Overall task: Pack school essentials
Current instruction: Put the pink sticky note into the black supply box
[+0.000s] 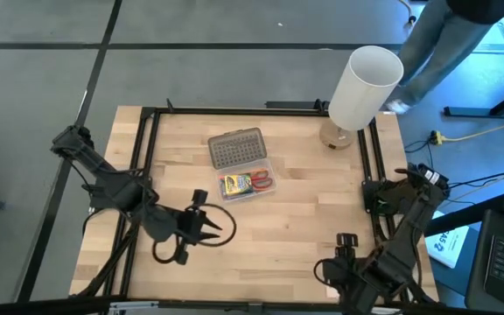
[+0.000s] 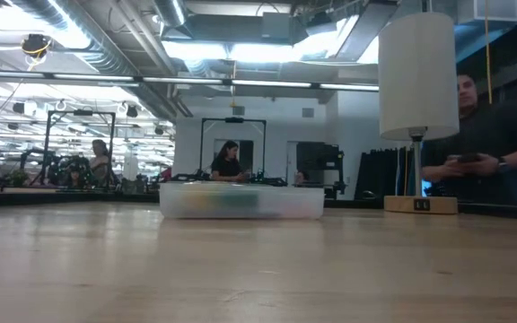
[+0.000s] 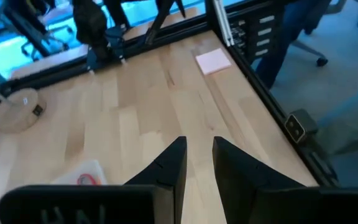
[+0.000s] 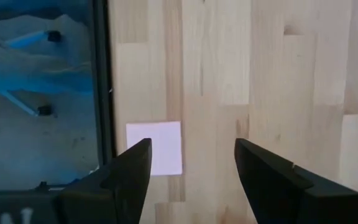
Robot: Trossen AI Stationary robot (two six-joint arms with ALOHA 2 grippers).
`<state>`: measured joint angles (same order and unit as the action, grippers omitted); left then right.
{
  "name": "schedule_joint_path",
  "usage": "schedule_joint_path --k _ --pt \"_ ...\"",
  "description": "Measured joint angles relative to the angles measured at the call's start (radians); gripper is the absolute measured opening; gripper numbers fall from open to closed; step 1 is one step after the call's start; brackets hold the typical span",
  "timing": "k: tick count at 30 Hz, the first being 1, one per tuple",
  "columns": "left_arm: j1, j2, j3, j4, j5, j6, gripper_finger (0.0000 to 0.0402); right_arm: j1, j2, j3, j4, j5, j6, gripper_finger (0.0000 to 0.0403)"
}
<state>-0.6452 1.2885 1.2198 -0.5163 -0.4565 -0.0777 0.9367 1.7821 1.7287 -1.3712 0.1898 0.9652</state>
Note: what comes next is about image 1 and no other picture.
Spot red handled scissors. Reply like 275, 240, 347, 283
248, 169, 276, 193

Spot yellow floor cable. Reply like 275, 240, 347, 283
398, 0, 417, 24

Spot white shade table lamp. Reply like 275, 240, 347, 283
318, 45, 405, 151

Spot black aluminium table frame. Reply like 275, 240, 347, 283
70, 98, 439, 315

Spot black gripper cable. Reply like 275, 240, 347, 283
151, 202, 238, 265
313, 258, 337, 289

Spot yellow extension cord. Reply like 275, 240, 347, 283
430, 120, 504, 146

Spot person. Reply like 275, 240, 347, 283
384, 0, 504, 116

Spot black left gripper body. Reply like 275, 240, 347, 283
177, 207, 206, 246

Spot white book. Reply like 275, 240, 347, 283
423, 209, 471, 270

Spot clear plastic pencil case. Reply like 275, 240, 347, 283
206, 126, 278, 205

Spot silver metal bracket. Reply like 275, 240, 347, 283
108, 300, 159, 314

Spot crayon box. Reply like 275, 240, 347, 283
217, 173, 255, 200

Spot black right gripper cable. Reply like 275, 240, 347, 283
313, 258, 337, 289

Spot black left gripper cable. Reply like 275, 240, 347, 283
151, 202, 238, 265

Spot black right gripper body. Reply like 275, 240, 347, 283
321, 257, 378, 314

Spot black desk stand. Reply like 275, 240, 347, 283
443, 17, 504, 119

